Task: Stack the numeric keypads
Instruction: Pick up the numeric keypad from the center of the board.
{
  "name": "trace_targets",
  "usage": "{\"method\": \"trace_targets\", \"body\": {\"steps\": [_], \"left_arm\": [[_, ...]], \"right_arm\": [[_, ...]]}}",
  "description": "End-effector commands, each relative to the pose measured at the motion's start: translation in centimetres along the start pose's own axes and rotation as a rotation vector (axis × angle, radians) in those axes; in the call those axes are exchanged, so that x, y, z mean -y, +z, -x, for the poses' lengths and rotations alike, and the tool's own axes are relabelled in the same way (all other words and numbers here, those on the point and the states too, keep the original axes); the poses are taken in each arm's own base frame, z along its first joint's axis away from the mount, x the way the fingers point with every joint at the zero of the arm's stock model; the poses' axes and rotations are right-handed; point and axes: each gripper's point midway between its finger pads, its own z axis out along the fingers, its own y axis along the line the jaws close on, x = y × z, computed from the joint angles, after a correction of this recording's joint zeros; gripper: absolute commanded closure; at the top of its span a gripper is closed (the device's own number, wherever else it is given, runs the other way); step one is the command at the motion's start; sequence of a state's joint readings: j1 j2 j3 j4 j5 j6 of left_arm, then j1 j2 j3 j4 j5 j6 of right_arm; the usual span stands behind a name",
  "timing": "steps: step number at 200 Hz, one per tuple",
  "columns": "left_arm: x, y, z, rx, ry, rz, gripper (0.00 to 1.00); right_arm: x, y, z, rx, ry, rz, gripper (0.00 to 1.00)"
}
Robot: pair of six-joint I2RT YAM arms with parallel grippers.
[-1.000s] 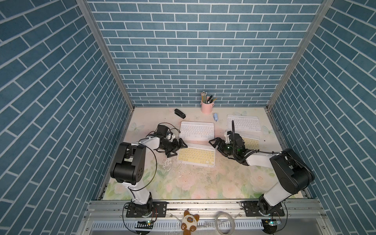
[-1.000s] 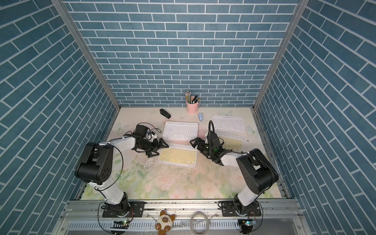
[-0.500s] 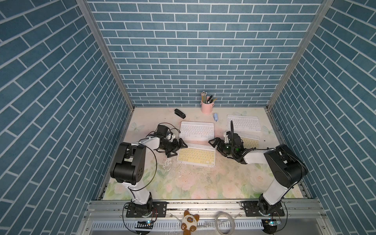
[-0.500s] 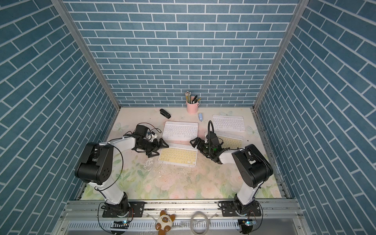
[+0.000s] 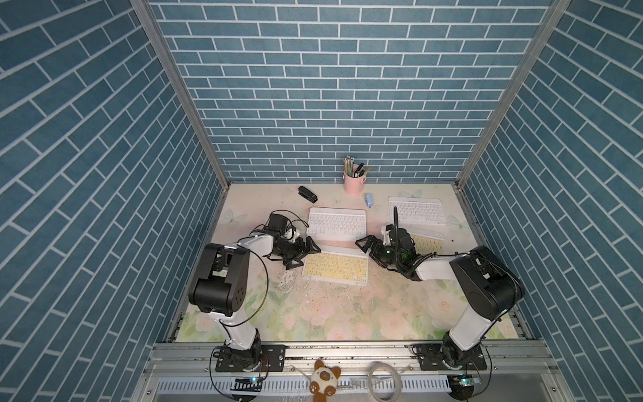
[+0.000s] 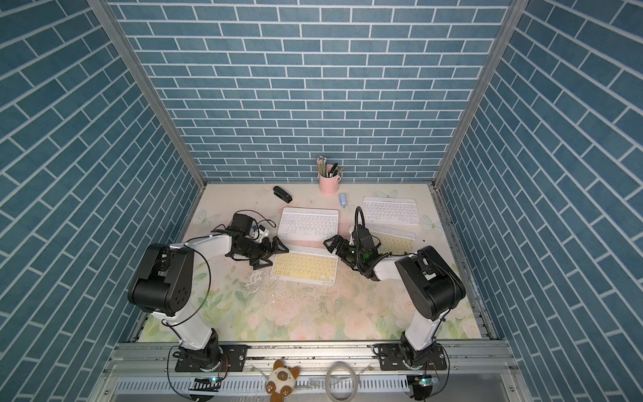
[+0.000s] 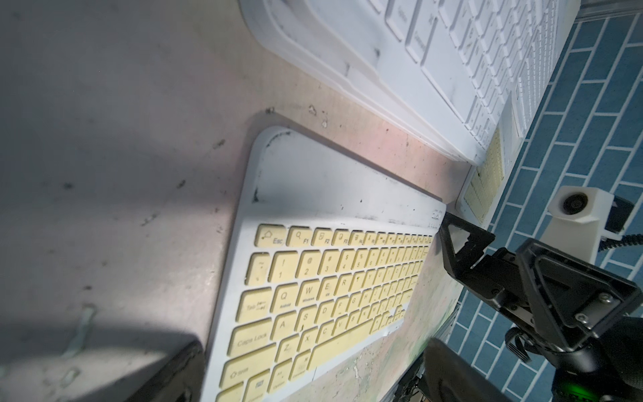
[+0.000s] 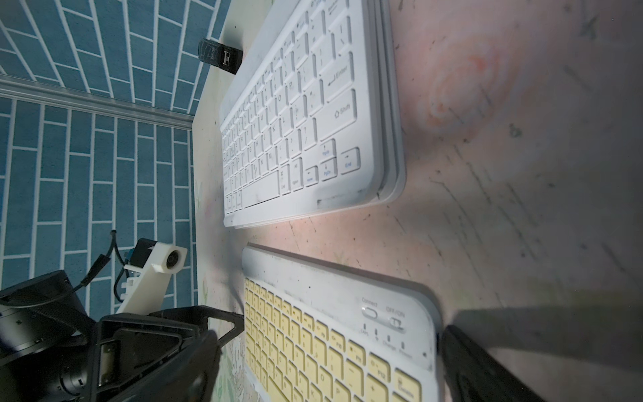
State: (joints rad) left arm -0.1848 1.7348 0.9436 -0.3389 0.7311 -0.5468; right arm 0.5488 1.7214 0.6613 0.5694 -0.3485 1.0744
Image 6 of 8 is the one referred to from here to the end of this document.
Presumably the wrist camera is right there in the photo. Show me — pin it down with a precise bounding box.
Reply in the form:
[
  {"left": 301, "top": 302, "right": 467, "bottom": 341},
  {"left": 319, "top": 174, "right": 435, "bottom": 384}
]
[
  {"left": 352, "top": 206, "right": 375, "bottom": 250},
  {"left": 227, "top": 212, "right": 265, "bottom": 241}
]

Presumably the black stapler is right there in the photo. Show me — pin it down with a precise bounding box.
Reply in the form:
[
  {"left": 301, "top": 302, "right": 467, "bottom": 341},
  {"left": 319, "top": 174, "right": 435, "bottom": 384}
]
[{"left": 273, "top": 186, "right": 293, "bottom": 204}]

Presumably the coiled white cable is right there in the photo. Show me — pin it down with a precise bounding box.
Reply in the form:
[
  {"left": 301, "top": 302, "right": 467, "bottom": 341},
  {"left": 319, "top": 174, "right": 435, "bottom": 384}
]
[{"left": 324, "top": 361, "right": 360, "bottom": 402}]

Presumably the yellow keyboard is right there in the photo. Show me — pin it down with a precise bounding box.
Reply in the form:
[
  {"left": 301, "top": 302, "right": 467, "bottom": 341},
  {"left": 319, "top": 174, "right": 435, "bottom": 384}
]
[
  {"left": 271, "top": 246, "right": 338, "bottom": 286},
  {"left": 369, "top": 225, "right": 417, "bottom": 255}
]

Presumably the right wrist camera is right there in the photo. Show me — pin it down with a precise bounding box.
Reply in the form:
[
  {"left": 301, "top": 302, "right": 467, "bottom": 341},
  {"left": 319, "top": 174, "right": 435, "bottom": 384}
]
[{"left": 352, "top": 206, "right": 375, "bottom": 250}]

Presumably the blue correction tape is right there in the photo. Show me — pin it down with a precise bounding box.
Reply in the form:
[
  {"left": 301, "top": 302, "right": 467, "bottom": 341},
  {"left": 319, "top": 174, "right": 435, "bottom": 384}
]
[{"left": 339, "top": 194, "right": 348, "bottom": 209}]

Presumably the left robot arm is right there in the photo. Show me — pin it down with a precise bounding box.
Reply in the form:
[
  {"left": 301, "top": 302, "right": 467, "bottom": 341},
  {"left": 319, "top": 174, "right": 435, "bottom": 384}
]
[{"left": 127, "top": 230, "right": 289, "bottom": 372}]

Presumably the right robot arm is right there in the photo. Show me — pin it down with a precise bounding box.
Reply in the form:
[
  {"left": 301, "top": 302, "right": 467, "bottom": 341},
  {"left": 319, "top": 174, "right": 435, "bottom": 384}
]
[{"left": 323, "top": 236, "right": 467, "bottom": 370}]

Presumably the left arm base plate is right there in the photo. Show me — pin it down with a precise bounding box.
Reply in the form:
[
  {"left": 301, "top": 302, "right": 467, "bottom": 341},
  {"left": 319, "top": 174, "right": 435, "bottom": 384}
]
[{"left": 172, "top": 344, "right": 249, "bottom": 373}]

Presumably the plush toy cat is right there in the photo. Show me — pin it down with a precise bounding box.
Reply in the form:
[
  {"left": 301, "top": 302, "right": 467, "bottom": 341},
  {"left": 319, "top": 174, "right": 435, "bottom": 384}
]
[{"left": 266, "top": 359, "right": 301, "bottom": 402}]

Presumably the white keyboard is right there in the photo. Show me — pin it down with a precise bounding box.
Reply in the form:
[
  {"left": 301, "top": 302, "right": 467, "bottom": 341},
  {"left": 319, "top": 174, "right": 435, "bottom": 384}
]
[
  {"left": 277, "top": 208, "right": 339, "bottom": 241},
  {"left": 363, "top": 197, "right": 420, "bottom": 226}
]

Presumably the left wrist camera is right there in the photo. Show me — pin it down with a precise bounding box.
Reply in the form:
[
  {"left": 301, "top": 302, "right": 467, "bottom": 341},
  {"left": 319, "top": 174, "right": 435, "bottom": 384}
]
[{"left": 227, "top": 212, "right": 265, "bottom": 241}]

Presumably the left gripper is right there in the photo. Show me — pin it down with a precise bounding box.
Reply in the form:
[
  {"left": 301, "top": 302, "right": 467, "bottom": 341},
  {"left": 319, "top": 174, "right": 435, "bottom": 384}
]
[{"left": 236, "top": 235, "right": 289, "bottom": 269}]

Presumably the pink pen cup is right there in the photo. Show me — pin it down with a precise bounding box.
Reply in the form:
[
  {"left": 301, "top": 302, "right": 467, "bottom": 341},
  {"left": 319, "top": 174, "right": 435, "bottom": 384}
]
[{"left": 318, "top": 164, "right": 341, "bottom": 196}]

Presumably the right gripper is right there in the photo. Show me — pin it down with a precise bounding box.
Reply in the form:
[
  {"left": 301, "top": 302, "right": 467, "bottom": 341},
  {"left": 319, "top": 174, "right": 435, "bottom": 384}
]
[{"left": 325, "top": 235, "right": 365, "bottom": 268}]

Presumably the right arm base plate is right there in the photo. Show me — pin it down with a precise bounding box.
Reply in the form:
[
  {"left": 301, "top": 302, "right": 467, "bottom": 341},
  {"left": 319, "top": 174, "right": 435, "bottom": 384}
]
[{"left": 371, "top": 343, "right": 448, "bottom": 371}]

